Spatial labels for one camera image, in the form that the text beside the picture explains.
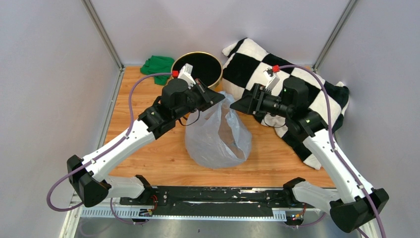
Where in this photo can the left aluminium corner post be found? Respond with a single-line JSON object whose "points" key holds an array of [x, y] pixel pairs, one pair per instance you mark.
{"points": [[102, 32]]}

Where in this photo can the black white checkered pillow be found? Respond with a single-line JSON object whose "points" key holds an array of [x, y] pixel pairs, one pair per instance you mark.
{"points": [[277, 94]]}

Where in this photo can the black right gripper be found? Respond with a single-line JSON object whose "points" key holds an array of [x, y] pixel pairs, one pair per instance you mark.
{"points": [[252, 102]]}

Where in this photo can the translucent blue plastic bag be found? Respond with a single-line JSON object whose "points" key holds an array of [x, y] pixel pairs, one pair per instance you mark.
{"points": [[217, 138]]}

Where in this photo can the orange trash bin gold rim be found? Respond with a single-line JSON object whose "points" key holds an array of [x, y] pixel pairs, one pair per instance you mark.
{"points": [[206, 67]]}

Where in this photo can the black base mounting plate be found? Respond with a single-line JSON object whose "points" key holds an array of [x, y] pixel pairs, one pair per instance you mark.
{"points": [[214, 201]]}

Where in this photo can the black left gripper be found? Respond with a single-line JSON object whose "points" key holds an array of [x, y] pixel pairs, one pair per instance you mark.
{"points": [[209, 97]]}

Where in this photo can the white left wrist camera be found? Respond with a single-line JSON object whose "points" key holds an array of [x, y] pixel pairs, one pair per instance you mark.
{"points": [[185, 74]]}

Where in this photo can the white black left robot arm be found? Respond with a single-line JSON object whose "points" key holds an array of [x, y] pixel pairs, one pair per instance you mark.
{"points": [[90, 175]]}

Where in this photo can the aluminium corner post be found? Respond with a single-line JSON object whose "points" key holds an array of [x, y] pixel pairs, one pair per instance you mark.
{"points": [[102, 32], [343, 18]]}

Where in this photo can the green cloth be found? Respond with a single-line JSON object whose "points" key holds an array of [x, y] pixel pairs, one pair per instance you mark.
{"points": [[158, 64]]}

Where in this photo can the aluminium frame rail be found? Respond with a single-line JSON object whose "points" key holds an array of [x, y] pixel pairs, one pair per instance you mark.
{"points": [[132, 214]]}

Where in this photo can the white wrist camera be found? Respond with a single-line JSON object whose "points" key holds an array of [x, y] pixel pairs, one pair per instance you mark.
{"points": [[185, 74], [272, 79]]}

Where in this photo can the right aluminium corner post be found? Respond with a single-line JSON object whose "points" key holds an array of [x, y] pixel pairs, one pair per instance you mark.
{"points": [[343, 18]]}

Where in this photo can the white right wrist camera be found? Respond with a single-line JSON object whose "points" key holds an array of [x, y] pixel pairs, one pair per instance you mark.
{"points": [[272, 79]]}

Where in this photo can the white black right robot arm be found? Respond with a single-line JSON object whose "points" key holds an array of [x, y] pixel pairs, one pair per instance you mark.
{"points": [[355, 202]]}

